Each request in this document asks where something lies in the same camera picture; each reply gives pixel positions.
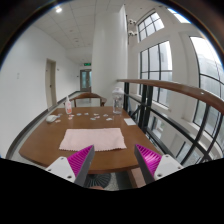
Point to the clear plastic water bottle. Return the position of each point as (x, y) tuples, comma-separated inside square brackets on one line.
[(118, 96)]

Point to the white tissue pack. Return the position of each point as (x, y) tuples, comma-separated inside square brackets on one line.
[(51, 118)]

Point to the white bottle red label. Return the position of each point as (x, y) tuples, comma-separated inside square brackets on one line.
[(68, 106)]

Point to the wooden handrail with black railing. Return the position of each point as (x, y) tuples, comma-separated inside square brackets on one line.
[(182, 121)]

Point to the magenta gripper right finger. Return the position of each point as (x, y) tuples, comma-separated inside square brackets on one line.
[(153, 165)]

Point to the security camera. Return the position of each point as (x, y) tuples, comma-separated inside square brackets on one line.
[(132, 33), (132, 22)]

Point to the green exit sign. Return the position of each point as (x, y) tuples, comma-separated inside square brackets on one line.
[(87, 64)]

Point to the security camera upper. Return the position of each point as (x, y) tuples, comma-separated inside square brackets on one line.
[(132, 22)]

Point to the security camera lower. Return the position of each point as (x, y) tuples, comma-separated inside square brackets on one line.
[(132, 33)]

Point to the grey double door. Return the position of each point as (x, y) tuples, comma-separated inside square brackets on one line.
[(85, 80)]

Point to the white paper sheet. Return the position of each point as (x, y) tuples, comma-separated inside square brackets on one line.
[(129, 121)]

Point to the pink towel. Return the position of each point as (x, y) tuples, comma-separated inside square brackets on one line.
[(105, 139)]

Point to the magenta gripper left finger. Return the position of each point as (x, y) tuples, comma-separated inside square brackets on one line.
[(75, 167)]

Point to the wooden chair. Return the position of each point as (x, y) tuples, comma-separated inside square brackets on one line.
[(88, 99)]

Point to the white side door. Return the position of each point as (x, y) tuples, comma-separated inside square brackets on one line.
[(50, 83)]

